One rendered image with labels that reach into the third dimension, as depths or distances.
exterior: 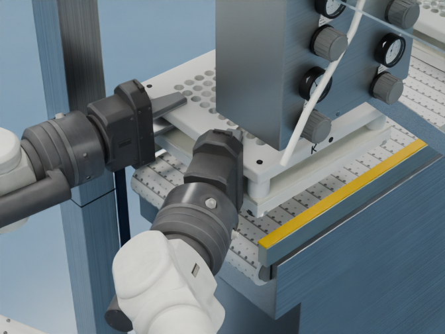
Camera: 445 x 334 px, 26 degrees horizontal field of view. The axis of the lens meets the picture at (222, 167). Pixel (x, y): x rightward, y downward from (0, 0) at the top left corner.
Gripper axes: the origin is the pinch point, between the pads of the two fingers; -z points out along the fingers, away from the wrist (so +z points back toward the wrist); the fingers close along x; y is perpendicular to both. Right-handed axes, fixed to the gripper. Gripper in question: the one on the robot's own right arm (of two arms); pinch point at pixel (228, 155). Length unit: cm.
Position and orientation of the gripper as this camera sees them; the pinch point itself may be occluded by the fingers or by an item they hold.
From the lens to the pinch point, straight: 117.3
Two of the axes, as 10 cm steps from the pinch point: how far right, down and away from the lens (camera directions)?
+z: -2.8, 6.1, -7.4
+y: 9.6, 1.7, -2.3
